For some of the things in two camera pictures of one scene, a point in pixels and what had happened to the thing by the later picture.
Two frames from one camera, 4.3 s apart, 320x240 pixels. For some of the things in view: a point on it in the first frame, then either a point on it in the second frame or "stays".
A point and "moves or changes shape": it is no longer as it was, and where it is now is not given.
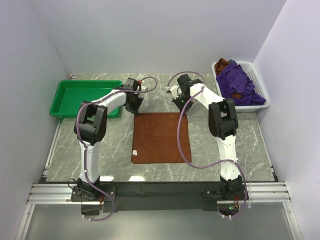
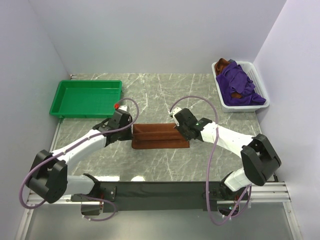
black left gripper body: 130,103 to 125,134
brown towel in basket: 219,65 stays
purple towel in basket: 236,86 stays
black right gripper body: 188,102 to 183,130
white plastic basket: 252,72 stays
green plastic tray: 68,95 stays
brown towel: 155,138 moves or changes shape
